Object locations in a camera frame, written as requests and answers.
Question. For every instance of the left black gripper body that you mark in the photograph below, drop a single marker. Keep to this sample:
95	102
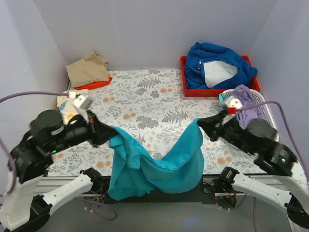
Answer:
93	128

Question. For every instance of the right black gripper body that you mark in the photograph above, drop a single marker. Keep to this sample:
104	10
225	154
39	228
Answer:
216	126

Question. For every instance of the teal t-shirt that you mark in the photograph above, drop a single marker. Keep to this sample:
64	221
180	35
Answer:
135	173

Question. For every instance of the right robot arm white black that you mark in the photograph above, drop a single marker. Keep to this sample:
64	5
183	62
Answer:
283	183

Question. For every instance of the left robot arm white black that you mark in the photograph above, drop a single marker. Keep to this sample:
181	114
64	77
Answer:
23	210

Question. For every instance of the mint green t-shirt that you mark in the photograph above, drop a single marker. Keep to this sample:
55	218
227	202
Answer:
222	97

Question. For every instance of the purple t-shirt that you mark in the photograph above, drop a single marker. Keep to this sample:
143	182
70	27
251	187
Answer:
245	96

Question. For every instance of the dinosaur print folded t-shirt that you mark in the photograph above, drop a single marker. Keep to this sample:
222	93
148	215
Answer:
65	107

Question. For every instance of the orange folded t-shirt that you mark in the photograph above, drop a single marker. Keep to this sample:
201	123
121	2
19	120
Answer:
95	85

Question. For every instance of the red plastic tray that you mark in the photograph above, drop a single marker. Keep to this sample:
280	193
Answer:
208	92

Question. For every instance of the blue fleece jacket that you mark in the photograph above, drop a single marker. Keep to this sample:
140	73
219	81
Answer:
210	66

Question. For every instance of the beige folded t-shirt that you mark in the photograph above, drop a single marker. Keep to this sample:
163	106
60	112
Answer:
90	68

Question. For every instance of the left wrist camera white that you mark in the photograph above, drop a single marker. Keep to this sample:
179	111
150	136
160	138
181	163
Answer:
81	101

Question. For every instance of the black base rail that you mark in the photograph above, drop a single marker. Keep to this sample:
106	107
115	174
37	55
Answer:
199	194

